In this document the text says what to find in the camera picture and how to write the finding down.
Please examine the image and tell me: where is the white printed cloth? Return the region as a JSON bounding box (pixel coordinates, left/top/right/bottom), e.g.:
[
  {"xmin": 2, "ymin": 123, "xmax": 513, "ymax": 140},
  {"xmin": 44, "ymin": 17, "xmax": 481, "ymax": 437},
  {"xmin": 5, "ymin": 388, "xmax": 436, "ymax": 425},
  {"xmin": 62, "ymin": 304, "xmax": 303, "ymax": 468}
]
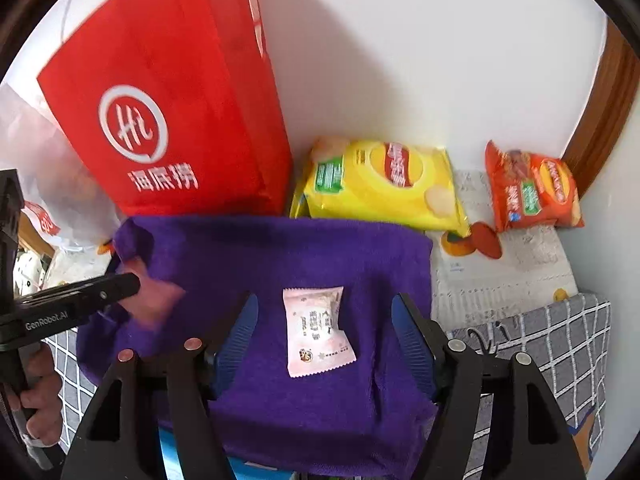
[{"xmin": 430, "ymin": 170, "xmax": 581, "ymax": 333}]

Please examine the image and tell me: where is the small pink snack packet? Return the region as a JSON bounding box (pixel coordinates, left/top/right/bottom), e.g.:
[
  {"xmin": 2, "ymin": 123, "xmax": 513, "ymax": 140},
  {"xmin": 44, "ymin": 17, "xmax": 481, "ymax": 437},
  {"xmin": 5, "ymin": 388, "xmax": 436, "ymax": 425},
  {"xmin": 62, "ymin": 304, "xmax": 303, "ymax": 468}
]
[{"xmin": 282, "ymin": 286, "xmax": 357, "ymax": 378}]

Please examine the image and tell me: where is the person's left hand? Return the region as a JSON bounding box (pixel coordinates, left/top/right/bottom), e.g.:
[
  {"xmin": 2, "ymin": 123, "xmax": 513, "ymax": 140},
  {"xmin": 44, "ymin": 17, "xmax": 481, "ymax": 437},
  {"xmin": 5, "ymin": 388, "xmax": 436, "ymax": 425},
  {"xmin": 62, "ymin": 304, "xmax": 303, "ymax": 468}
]
[{"xmin": 19, "ymin": 346, "xmax": 63, "ymax": 447}]

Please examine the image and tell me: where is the grey checkered bedsheet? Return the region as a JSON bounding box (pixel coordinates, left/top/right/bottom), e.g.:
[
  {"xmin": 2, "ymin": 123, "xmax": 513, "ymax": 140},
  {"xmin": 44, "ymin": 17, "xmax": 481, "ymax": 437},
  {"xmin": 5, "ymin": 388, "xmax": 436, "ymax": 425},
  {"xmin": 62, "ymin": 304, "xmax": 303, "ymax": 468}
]
[{"xmin": 42, "ymin": 292, "xmax": 613, "ymax": 480}]

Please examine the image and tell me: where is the red paper shopping bag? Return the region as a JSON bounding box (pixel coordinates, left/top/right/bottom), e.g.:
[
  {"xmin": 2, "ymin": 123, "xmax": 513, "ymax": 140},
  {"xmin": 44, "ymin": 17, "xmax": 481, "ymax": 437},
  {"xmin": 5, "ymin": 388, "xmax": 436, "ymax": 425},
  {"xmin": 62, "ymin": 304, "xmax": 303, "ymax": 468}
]
[{"xmin": 36, "ymin": 0, "xmax": 294, "ymax": 218}]

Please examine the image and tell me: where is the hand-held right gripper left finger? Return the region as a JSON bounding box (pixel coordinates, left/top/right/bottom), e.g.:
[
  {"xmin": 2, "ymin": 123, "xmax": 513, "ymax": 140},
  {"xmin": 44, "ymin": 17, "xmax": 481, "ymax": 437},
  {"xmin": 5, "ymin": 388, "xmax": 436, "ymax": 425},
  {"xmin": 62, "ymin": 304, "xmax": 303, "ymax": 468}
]
[{"xmin": 60, "ymin": 292, "xmax": 260, "ymax": 480}]

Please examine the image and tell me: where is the brown wooden frame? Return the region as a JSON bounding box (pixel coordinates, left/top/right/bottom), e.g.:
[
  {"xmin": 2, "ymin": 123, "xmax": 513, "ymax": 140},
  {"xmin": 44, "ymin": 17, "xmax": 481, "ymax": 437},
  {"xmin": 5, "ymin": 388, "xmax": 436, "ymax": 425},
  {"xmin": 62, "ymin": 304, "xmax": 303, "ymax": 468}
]
[{"xmin": 562, "ymin": 15, "xmax": 640, "ymax": 186}]

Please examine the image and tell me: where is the orange chip bag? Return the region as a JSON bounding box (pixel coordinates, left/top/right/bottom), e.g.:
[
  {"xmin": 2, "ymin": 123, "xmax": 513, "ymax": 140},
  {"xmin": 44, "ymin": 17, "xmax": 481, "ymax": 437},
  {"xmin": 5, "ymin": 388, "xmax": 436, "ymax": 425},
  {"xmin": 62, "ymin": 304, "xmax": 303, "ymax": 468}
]
[{"xmin": 484, "ymin": 140, "xmax": 585, "ymax": 233}]

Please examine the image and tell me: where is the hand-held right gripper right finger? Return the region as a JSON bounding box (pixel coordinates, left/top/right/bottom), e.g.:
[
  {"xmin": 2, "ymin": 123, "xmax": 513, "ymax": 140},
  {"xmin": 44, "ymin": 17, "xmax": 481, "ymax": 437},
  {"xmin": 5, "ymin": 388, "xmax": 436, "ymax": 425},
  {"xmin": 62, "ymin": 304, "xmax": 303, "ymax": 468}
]
[{"xmin": 390, "ymin": 292, "xmax": 588, "ymax": 480}]

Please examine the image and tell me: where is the yellow chip bag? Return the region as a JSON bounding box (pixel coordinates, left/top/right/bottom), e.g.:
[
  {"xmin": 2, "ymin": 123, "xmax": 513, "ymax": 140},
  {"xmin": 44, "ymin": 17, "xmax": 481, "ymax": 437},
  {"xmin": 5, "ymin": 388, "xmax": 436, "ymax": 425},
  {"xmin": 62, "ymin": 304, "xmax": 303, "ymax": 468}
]
[{"xmin": 290, "ymin": 136, "xmax": 471, "ymax": 238}]

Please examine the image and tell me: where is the purple towel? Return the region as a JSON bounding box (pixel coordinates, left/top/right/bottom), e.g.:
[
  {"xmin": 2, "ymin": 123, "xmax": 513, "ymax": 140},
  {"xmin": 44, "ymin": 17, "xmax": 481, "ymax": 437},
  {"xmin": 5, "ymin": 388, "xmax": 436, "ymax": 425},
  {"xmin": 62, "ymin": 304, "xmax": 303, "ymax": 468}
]
[{"xmin": 75, "ymin": 215, "xmax": 441, "ymax": 476}]

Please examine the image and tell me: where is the light blue tissue pack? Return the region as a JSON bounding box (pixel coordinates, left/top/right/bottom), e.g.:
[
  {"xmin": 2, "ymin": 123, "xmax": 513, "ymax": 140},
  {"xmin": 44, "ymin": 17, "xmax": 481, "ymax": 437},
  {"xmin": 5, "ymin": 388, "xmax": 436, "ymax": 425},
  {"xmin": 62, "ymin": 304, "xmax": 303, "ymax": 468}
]
[{"xmin": 159, "ymin": 427, "xmax": 297, "ymax": 480}]

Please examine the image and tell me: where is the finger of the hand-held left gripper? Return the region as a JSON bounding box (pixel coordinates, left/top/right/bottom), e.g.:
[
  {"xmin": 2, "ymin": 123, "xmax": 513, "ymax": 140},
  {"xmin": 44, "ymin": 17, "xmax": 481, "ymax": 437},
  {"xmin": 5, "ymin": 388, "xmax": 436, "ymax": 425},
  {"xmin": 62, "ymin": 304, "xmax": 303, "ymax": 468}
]
[{"xmin": 14, "ymin": 273, "xmax": 142, "ymax": 313}]

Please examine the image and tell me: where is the white plastic bag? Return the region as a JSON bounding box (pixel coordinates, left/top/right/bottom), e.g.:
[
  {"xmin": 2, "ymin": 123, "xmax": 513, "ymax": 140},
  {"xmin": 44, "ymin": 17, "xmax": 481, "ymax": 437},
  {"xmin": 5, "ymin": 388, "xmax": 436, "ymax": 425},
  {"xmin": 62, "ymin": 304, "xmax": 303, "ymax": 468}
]
[{"xmin": 0, "ymin": 80, "xmax": 123, "ymax": 261}]

